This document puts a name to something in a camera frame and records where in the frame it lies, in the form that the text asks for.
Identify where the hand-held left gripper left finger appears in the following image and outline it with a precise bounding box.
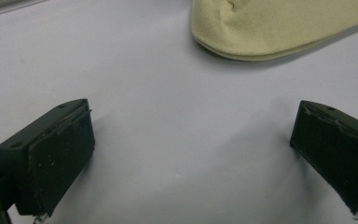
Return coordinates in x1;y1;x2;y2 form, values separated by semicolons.
0;98;96;217

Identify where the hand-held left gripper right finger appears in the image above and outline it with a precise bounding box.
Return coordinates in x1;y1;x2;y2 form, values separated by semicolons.
289;100;358;218

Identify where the pale yellow sock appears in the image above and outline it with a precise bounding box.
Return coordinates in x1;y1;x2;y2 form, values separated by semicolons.
190;0;358;62

